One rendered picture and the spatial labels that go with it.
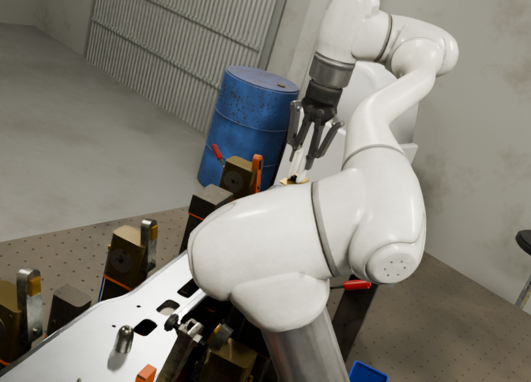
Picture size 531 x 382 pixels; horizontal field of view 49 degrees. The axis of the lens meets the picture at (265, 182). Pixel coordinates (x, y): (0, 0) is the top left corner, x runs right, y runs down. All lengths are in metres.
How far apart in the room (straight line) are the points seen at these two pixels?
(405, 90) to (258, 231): 0.42
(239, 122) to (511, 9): 1.84
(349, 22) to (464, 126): 2.90
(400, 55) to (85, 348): 0.81
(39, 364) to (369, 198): 0.64
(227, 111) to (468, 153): 1.63
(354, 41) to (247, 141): 2.88
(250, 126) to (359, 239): 3.32
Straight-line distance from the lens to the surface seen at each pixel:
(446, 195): 4.13
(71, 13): 7.19
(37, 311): 1.15
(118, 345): 1.13
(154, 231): 1.35
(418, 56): 1.19
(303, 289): 0.77
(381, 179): 0.76
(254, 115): 3.99
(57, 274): 1.84
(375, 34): 1.22
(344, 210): 0.73
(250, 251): 0.75
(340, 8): 1.20
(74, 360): 1.11
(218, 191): 1.75
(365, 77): 3.45
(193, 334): 0.87
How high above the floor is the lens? 1.74
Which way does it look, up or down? 22 degrees down
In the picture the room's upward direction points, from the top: 17 degrees clockwise
